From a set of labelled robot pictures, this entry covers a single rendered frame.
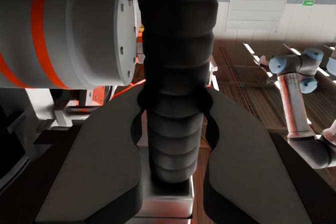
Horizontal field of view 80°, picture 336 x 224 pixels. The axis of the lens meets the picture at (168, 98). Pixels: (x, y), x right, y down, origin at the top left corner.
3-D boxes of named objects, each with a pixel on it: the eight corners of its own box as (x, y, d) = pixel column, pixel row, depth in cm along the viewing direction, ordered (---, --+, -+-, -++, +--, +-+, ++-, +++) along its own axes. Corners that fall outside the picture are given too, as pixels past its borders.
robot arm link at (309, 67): (306, 54, 84) (297, 78, 90) (330, 52, 85) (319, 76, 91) (293, 47, 90) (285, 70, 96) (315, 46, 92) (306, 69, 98)
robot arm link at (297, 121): (284, 169, 87) (263, 60, 94) (307, 166, 88) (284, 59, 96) (306, 174, 75) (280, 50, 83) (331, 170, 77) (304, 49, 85)
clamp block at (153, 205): (61, 196, 14) (78, 234, 17) (195, 199, 14) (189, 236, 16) (87, 142, 18) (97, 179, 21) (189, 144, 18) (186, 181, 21)
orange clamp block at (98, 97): (64, 100, 53) (78, 106, 62) (93, 101, 53) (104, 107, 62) (67, 75, 55) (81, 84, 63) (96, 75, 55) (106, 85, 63)
